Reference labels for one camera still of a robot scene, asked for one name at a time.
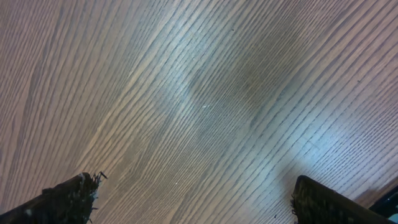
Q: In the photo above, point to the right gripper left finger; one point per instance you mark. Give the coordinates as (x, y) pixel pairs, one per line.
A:
(70, 202)

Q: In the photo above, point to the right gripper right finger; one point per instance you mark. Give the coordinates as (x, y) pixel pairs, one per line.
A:
(314, 203)

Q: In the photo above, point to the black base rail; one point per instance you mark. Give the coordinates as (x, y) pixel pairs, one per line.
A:
(386, 206)

